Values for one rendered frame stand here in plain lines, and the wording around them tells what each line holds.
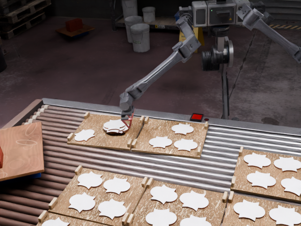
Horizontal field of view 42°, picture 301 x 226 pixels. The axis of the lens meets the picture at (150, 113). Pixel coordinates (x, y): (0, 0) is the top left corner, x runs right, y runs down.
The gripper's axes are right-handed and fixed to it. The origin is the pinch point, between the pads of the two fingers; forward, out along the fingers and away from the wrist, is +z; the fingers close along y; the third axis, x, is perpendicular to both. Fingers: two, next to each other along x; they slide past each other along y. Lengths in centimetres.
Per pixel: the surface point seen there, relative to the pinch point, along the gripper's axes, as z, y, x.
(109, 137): 6.5, 5.7, -13.2
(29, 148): -7, 31, -53
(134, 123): 7.5, -11.4, -0.3
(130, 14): 65, -466, -80
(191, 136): 10.8, 4.1, 37.1
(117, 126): 2.3, -0.1, -8.8
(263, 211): 13, 67, 71
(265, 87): 110, -238, 116
